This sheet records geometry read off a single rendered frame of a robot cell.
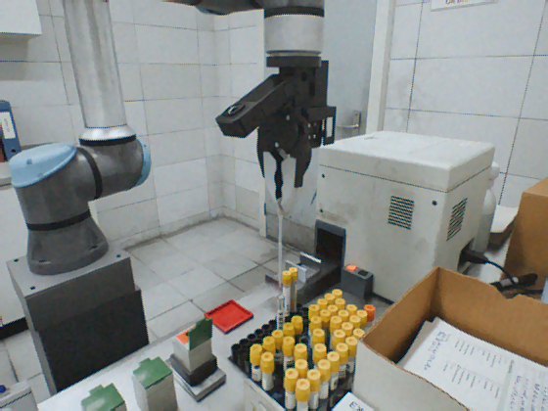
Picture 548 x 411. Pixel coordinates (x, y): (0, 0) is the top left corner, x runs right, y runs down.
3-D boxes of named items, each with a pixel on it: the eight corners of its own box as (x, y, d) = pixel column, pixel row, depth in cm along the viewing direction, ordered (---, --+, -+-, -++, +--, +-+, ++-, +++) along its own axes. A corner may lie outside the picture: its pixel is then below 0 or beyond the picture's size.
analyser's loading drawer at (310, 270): (325, 255, 85) (326, 237, 83) (347, 265, 81) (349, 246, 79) (264, 291, 71) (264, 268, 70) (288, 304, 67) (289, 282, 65)
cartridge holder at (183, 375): (194, 349, 58) (192, 333, 57) (226, 380, 53) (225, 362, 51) (164, 367, 55) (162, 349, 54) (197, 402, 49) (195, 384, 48)
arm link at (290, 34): (296, 12, 38) (249, 20, 43) (295, 57, 39) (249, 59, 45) (337, 19, 43) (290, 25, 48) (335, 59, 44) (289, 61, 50)
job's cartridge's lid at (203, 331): (210, 311, 49) (212, 313, 49) (209, 336, 51) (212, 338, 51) (186, 325, 46) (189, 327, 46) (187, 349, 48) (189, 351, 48)
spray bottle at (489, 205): (456, 236, 100) (473, 153, 92) (490, 246, 94) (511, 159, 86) (445, 245, 94) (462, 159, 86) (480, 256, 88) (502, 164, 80)
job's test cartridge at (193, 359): (197, 352, 56) (193, 321, 54) (214, 368, 53) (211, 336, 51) (174, 366, 53) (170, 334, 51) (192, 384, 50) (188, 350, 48)
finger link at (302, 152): (311, 188, 46) (312, 120, 43) (303, 191, 45) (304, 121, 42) (286, 181, 49) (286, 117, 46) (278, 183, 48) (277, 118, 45)
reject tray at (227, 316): (231, 301, 71) (231, 298, 71) (253, 317, 66) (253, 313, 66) (204, 317, 66) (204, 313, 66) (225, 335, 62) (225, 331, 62)
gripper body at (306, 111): (336, 149, 49) (341, 57, 45) (295, 159, 44) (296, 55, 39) (296, 141, 54) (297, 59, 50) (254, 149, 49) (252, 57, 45)
